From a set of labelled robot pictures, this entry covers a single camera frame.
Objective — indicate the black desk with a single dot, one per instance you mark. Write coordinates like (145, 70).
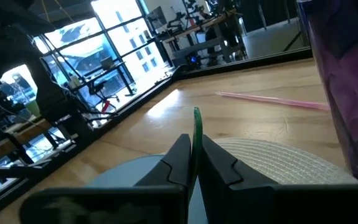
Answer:
(104, 67)

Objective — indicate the blue-lit device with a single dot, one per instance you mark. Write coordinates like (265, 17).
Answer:
(193, 59)

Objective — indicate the white woven round placemat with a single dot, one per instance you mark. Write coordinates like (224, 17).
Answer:
(290, 161)

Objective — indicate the large paned window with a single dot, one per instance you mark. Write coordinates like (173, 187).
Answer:
(82, 31)

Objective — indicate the wooden workbench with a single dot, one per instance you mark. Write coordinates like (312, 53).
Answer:
(203, 25)

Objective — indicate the black office chair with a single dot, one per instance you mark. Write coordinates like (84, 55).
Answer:
(102, 93)

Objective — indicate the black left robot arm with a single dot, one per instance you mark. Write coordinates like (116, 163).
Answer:
(54, 102)

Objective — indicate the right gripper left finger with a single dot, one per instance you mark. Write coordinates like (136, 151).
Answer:
(166, 205)

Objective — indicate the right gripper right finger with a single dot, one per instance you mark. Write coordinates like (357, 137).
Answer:
(244, 202)

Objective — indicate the purple faceted plastic cup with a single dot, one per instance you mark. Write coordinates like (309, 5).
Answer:
(346, 93)

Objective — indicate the pink drinking straw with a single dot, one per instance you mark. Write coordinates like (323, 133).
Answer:
(275, 100)

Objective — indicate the light blue bowl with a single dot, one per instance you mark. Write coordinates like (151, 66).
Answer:
(119, 174)

